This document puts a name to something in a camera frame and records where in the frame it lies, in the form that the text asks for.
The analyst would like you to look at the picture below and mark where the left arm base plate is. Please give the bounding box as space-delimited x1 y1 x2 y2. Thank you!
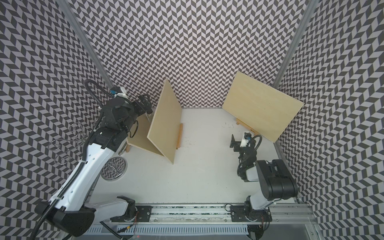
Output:
111 196 153 222

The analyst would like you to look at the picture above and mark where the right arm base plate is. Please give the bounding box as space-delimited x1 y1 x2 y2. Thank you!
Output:
225 205 272 223

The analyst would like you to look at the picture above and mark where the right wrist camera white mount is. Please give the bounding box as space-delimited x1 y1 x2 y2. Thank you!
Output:
240 132 252 148

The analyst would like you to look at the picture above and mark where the aluminium front rail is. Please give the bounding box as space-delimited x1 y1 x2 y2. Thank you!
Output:
137 203 317 225

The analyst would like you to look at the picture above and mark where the light plywood board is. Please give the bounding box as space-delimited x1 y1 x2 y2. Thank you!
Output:
127 114 163 156
147 80 182 164
223 72 304 143

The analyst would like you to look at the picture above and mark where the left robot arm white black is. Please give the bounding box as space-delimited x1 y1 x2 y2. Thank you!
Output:
30 80 153 240

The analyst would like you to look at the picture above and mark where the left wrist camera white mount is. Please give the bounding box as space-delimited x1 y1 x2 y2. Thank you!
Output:
110 86 129 99

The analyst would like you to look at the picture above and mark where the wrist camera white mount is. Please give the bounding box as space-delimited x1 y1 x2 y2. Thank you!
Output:
240 132 252 148
110 86 129 99

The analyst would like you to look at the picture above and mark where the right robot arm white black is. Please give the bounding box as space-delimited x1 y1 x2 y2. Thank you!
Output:
226 132 299 224

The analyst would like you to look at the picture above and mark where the wire whisk rack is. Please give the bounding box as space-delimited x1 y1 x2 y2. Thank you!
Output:
48 122 87 166

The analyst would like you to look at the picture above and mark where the wooden easel with label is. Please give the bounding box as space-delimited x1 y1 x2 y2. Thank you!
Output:
236 119 260 135

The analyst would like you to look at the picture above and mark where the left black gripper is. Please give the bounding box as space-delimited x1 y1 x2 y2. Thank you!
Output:
120 93 152 134

